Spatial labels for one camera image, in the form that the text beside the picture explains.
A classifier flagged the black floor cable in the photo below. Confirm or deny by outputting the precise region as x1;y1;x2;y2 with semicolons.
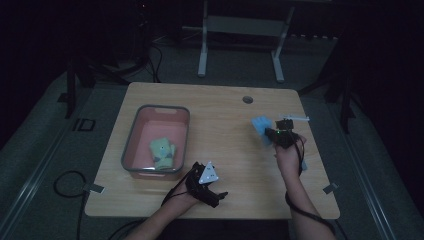
53;170;90;240

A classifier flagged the white metal desk frame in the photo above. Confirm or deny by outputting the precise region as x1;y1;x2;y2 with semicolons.
197;0;297;84

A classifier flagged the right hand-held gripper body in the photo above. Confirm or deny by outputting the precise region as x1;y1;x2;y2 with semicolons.
271;113;310;150

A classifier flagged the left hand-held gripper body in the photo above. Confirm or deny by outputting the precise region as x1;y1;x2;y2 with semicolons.
185;161;221;203

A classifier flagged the grey tape strip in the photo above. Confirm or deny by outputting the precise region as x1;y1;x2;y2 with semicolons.
82;182;106;195
322;182;340;195

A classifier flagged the person's left hand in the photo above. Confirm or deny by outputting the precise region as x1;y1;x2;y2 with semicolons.
169;185;202;210

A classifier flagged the person's right hand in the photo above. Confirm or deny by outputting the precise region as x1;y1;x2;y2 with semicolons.
273;143;303;178

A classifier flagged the pink plastic bin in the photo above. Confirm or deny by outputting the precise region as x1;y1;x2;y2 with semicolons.
120;104;191;181

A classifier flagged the black metal stand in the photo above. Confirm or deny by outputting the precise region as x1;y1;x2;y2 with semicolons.
57;49;131;120

